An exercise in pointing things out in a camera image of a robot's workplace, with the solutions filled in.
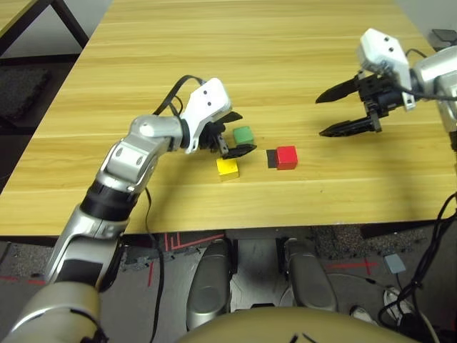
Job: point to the black flat stand plate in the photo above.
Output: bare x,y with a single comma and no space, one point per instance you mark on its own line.
445,35

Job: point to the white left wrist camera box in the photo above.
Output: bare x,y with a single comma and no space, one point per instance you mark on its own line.
207,103

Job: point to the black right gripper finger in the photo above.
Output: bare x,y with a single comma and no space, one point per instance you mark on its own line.
341,90
348,128

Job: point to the red tape line pattern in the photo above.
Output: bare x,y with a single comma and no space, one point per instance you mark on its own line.
178,243

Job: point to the grey foot pedal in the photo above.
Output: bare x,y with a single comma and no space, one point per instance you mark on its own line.
393,263

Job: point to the white sneaker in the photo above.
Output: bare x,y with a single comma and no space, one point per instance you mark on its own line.
362,315
398,303

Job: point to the black square pad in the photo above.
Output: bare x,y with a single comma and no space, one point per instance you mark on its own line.
271,159

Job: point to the wooden side table black frame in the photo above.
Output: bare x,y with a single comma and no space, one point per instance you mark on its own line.
9,10

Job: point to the grey metal stand base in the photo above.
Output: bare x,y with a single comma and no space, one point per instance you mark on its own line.
256,264

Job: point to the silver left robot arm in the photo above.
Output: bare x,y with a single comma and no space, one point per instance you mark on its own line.
132,160

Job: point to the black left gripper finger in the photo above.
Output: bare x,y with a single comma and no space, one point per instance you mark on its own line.
232,118
242,150

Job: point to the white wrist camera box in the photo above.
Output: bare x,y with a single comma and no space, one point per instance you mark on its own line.
207,103
380,50

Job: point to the grey left robot leg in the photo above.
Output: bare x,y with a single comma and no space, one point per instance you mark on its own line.
209,286

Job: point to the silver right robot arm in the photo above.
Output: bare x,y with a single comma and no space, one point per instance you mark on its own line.
439,75

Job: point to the red wooden block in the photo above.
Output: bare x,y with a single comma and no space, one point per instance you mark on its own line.
286,157

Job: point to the grey right robot leg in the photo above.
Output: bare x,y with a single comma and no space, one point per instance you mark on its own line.
308,278

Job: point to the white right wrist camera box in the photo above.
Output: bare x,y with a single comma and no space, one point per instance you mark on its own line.
380,50

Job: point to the green wooden block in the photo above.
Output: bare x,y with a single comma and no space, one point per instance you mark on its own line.
243,134

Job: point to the red tape cross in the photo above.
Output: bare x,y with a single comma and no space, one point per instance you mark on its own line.
353,266

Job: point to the grey robot leg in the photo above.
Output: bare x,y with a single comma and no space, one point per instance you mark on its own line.
209,286
308,278

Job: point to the tan robot torso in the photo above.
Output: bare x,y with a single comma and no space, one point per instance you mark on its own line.
296,327

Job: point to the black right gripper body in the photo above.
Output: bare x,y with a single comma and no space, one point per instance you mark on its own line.
380,96

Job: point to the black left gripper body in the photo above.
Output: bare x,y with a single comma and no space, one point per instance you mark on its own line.
214,137

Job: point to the yellow wooden block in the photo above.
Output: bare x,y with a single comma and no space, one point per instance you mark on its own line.
228,170

